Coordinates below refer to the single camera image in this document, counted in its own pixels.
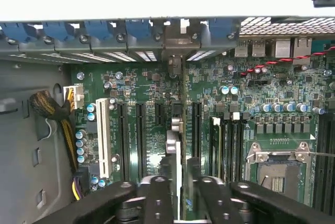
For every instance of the tall metal network port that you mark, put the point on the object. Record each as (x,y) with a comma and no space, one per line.
(301,49)

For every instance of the small metal USB port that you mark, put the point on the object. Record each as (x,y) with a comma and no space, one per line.
(241,49)
(258,49)

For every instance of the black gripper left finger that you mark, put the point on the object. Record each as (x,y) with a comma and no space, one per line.
(158,200)

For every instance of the metal CPU socket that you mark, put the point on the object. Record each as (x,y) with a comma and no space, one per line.
(280,174)

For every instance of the white power connector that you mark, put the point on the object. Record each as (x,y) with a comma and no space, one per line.
(78,95)

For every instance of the white PCI expansion slot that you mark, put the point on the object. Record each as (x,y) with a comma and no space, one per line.
(103,135)

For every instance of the black RAM slot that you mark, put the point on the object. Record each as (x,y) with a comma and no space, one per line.
(226,150)
(241,150)
(319,161)
(214,148)
(330,161)
(234,150)

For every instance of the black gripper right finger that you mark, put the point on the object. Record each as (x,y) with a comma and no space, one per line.
(214,203)

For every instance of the thin metal locking lever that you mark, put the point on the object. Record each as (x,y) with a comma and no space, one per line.
(323,154)

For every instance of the blue slot retention clip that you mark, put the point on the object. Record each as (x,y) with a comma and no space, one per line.
(55,31)
(221,27)
(96,29)
(137,28)
(14,31)

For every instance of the wide metal rear port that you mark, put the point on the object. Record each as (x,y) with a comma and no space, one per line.
(281,48)

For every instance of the short black expansion slot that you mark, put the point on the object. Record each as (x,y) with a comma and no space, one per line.
(159,114)

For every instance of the green motherboard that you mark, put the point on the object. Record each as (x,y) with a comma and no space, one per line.
(141,82)

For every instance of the long black expansion slot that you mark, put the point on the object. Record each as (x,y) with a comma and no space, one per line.
(141,140)
(196,129)
(123,140)

